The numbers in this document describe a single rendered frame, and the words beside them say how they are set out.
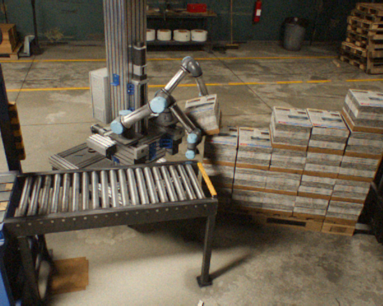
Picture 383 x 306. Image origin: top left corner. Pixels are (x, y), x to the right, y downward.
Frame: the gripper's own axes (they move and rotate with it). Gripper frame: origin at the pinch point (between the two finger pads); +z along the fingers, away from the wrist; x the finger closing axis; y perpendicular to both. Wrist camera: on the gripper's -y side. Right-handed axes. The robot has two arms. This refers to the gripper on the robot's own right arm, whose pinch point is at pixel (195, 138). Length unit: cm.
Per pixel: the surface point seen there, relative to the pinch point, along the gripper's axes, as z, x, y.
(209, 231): -86, -10, -33
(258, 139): 9, -52, -17
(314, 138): -6, -97, -18
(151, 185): -76, 22, 6
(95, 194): -93, 55, 17
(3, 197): -108, 109, 35
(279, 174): -6, -64, -47
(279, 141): -6, -69, -15
